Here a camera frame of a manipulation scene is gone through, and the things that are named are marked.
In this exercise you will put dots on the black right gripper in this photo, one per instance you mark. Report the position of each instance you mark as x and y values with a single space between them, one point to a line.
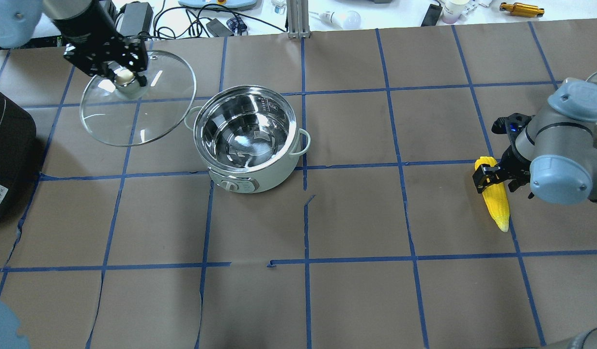
510 158

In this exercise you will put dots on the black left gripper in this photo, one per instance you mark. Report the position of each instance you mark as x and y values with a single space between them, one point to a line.
82 30

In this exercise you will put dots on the yellow corn cob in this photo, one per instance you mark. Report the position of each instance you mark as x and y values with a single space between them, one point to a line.
495 198

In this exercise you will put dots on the glass pot lid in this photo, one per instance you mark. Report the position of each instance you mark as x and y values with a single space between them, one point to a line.
125 116

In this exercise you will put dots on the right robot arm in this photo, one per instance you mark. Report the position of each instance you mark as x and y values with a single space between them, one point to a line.
552 151

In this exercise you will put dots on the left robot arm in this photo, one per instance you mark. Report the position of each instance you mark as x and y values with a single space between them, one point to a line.
18 19

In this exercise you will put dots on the pale green electric pot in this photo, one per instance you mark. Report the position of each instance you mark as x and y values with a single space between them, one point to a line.
248 138

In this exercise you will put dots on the black power adapter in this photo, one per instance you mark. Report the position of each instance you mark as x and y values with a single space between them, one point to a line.
136 19

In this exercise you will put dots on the blue teach pendant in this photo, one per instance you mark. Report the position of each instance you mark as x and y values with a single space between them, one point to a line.
238 5

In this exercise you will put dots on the black rice cooker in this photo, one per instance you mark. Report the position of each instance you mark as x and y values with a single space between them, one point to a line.
17 134

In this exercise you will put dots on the white paper cup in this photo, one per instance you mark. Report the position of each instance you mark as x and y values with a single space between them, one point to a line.
452 10

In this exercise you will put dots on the black phone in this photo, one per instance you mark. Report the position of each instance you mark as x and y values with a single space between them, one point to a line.
432 15

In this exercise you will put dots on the aluminium frame post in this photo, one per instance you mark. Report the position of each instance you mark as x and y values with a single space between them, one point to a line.
297 18

